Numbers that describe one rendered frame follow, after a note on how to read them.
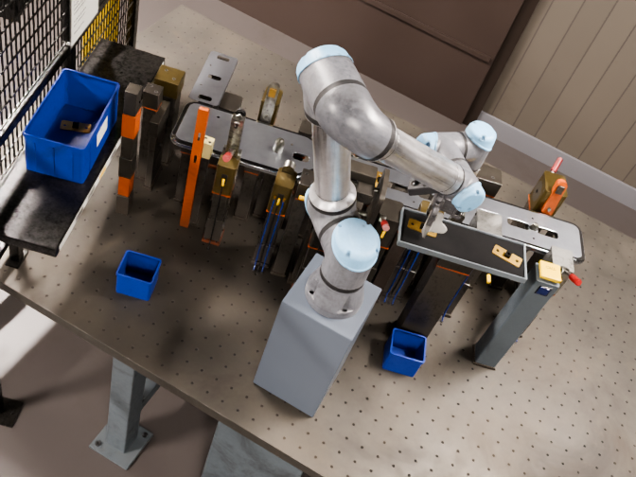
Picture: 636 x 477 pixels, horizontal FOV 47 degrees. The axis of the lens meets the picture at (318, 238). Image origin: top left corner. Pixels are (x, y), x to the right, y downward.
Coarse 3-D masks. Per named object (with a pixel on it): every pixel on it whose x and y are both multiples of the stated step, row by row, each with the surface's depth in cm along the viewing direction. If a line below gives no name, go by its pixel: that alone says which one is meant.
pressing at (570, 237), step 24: (192, 120) 233; (216, 120) 236; (216, 144) 229; (240, 144) 232; (264, 144) 234; (288, 144) 237; (264, 168) 227; (312, 168) 232; (504, 216) 240; (528, 216) 243; (528, 240) 235; (552, 240) 238; (576, 240) 241
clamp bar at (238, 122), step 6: (240, 108) 208; (234, 114) 207; (240, 114) 209; (234, 120) 206; (240, 120) 206; (234, 126) 206; (240, 126) 208; (234, 132) 210; (240, 132) 210; (228, 138) 213; (234, 138) 212; (240, 138) 213; (228, 144) 215; (234, 144) 214; (228, 150) 218
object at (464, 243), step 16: (448, 224) 207; (416, 240) 200; (432, 240) 201; (448, 240) 203; (464, 240) 204; (480, 240) 206; (496, 240) 208; (464, 256) 200; (480, 256) 202; (496, 256) 203; (512, 272) 201
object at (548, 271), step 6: (540, 264) 206; (546, 264) 206; (552, 264) 207; (540, 270) 204; (546, 270) 205; (552, 270) 205; (558, 270) 206; (540, 276) 203; (546, 276) 203; (552, 276) 204; (558, 276) 204; (558, 282) 204
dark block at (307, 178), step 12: (300, 180) 210; (312, 180) 211; (300, 192) 211; (300, 204) 215; (300, 216) 219; (288, 228) 223; (300, 228) 223; (288, 240) 227; (288, 252) 231; (276, 264) 236; (288, 264) 242
